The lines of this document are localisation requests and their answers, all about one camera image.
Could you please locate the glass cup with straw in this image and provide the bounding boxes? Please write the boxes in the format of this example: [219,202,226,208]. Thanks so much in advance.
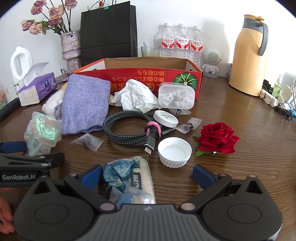
[141,42,161,57]

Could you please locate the red fabric rose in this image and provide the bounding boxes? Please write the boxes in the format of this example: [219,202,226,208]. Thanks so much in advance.
[196,122,240,156]

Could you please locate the white astronaut speaker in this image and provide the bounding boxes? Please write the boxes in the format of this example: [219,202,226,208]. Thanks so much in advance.
[202,48,222,78]

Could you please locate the water bottle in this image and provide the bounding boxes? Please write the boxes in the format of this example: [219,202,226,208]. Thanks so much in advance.
[160,23,175,57]
[189,26,204,67]
[175,24,190,59]

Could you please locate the clear sachet behind tin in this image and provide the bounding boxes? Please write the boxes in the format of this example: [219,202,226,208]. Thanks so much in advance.
[169,108,191,116]

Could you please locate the red cardboard box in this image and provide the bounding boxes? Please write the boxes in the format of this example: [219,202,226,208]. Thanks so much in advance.
[74,57,203,100]

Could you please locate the small green spray bottle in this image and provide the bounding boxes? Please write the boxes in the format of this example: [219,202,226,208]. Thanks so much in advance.
[272,74,282,99]

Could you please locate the white plastic jar lid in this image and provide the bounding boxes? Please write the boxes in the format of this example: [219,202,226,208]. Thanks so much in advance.
[158,137,192,169]

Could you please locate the blue painting print packet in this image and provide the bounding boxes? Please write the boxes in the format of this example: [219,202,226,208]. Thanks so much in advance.
[103,156,156,209]

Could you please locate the middle water bottle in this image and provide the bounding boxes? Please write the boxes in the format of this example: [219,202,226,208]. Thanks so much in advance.
[175,24,190,59]

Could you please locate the purple textured vase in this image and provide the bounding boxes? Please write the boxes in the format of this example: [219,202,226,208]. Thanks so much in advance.
[60,30,82,72]

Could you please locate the tangled black cables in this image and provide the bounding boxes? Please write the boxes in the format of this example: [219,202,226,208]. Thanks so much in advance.
[276,101,296,121]

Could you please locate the crumpled white tissue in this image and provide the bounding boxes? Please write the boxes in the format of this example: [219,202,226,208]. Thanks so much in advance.
[110,79,161,113]

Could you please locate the white plush toy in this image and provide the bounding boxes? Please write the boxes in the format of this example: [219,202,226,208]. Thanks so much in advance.
[42,83,67,120]

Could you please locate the yellow thermos jug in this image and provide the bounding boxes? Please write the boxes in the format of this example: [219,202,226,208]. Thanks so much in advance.
[229,15,269,96]

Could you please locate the purple tissue pack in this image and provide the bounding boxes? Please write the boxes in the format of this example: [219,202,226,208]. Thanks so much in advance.
[18,62,57,106]

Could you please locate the right water bottle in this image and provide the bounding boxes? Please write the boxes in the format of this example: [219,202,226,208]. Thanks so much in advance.
[189,26,204,67]

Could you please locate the white power strip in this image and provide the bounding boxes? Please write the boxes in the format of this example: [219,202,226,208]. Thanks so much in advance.
[259,89,279,108]

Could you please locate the small clear sachet left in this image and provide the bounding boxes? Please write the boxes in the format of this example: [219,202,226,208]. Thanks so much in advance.
[72,133,103,152]

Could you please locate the purple woven cloth pouch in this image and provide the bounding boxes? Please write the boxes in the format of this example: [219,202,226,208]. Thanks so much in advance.
[61,74,111,135]

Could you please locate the translucent box of beads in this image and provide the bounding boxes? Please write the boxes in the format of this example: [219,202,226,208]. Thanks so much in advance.
[158,82,195,110]

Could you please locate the small clear sachet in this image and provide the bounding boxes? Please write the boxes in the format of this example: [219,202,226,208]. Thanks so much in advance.
[175,118,202,134]
[72,133,103,152]

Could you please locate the black paper shopping bag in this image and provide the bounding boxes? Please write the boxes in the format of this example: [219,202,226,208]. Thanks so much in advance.
[80,1,138,66]

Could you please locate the dried pink flowers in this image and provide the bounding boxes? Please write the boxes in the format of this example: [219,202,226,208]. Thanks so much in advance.
[21,0,78,35]

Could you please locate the iridescent green plastic bag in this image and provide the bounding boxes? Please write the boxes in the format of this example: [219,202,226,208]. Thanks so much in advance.
[24,111,62,157]

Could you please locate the person's left hand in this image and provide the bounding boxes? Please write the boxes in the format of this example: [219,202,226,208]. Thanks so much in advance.
[0,194,15,234]

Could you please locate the white detergent jug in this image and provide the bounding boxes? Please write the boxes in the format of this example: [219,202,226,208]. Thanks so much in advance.
[10,46,34,94]

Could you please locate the left water bottle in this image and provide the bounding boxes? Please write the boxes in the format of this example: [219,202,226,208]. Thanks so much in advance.
[160,23,175,57]

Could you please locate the black braided usb cable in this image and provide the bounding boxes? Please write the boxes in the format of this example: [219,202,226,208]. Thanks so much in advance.
[102,110,173,155]

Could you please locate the small clear sachet right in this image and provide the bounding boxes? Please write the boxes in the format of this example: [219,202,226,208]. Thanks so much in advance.
[175,118,202,134]

